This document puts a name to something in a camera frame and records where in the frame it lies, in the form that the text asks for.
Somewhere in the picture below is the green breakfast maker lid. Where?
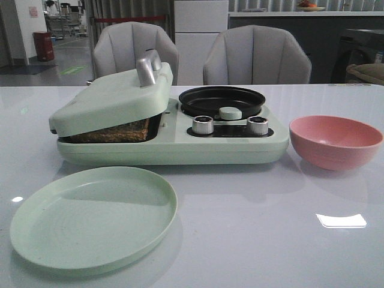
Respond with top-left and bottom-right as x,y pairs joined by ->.
49,54 -> 173,137

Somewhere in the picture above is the black washing machine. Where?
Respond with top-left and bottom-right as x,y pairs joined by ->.
331,29 -> 383,83

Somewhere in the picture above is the green breakfast maker base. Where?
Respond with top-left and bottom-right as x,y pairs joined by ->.
57,98 -> 289,166

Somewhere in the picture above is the fruit bowl on counter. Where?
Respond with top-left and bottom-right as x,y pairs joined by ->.
297,0 -> 325,12

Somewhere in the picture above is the pink plastic bowl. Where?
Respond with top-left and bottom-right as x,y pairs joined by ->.
289,115 -> 383,171

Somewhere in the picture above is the silver control knob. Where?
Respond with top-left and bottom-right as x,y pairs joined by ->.
192,115 -> 214,135
247,116 -> 269,136

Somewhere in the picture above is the red trash bin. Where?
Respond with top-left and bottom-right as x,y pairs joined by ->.
33,31 -> 55,62

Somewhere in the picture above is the right silver control knob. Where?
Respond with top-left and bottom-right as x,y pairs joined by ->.
247,116 -> 269,136

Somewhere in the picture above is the dark grey counter cabinet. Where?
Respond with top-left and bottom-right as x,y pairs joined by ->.
229,11 -> 383,83

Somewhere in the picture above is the black round frying pan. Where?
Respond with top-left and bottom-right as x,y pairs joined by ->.
179,86 -> 265,121

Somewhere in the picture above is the left grey upholstered chair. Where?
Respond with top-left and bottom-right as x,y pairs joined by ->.
93,22 -> 179,86

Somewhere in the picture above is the left silver control knob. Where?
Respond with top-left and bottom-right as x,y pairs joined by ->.
192,115 -> 214,135

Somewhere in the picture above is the bread slice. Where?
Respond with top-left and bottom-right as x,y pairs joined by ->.
59,118 -> 157,143

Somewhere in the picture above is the grey upholstered chair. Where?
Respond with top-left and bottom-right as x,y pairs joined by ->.
203,25 -> 312,85
93,22 -> 179,86

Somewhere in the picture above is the red barrier belt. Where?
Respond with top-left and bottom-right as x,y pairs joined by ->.
94,14 -> 167,23

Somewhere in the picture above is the right grey upholstered chair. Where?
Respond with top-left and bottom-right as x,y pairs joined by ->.
203,25 -> 312,85

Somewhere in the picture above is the white refrigerator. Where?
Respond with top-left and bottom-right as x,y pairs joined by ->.
174,1 -> 229,86

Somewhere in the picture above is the light green plastic plate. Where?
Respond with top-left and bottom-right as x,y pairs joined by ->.
10,166 -> 178,277

